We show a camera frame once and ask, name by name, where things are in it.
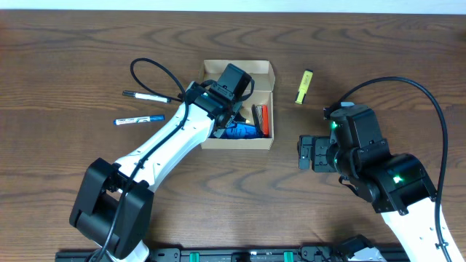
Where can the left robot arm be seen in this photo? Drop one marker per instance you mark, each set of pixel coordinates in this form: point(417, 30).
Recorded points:
point(114, 202)

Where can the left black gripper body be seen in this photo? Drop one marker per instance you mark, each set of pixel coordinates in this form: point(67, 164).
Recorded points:
point(239, 118)

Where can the blue plastic tool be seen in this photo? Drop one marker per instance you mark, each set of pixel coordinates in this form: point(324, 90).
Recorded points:
point(239, 130)

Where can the red black stapler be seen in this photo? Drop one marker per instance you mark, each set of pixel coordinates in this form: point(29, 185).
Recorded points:
point(261, 119)

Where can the blue white marker pen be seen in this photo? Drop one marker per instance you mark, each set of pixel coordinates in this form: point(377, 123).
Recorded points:
point(139, 119)

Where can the black white marker pen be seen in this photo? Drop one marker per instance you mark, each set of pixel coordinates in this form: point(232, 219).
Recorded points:
point(144, 96)

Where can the yellow highlighter pen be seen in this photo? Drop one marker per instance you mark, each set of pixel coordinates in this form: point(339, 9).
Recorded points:
point(304, 86)

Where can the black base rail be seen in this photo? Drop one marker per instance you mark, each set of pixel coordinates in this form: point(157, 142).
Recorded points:
point(353, 250)

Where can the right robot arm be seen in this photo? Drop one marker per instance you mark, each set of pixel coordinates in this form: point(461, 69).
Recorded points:
point(396, 185)

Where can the cardboard box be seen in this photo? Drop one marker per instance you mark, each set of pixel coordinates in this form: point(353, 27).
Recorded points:
point(263, 75)

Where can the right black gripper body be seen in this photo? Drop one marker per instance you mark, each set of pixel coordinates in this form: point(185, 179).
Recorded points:
point(314, 153)

